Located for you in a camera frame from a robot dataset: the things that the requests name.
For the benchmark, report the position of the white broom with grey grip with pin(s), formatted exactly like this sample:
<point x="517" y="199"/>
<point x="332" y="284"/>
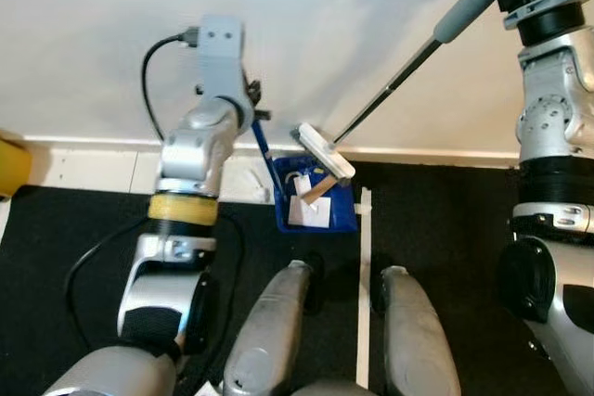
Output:
<point x="325" y="150"/>

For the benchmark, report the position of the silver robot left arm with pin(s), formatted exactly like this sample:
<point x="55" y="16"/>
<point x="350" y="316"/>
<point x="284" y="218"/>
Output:
<point x="186" y="164"/>

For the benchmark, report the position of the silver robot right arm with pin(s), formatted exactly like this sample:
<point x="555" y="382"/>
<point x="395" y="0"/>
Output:
<point x="552" y="118"/>

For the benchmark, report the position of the long tan floor tape strip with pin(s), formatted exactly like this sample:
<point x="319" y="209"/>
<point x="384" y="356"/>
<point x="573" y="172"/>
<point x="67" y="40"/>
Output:
<point x="364" y="303"/>

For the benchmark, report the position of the black floor mat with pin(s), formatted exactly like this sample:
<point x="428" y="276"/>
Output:
<point x="445" y="229"/>

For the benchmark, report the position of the tan cardboard scrap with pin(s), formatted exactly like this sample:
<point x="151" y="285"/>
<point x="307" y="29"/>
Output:
<point x="320" y="189"/>

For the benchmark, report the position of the white paper sheet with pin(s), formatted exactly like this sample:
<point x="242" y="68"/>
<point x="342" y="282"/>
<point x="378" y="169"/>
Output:
<point x="311" y="215"/>

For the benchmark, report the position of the grey robot left leg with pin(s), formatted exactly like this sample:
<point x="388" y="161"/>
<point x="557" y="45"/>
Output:
<point x="269" y="331"/>

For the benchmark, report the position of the grey robot leg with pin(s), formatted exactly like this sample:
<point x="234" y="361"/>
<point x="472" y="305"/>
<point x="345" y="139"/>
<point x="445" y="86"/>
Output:
<point x="269" y="331"/>
<point x="418" y="340"/>

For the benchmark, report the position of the yellow pedal trash bin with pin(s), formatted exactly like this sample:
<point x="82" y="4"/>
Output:
<point x="11" y="164"/>

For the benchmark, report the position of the grey robot right leg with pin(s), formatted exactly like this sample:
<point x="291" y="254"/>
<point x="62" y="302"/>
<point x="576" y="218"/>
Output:
<point x="418" y="340"/>

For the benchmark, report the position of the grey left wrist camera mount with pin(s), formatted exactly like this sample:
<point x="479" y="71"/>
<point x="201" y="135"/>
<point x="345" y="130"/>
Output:
<point x="221" y="53"/>

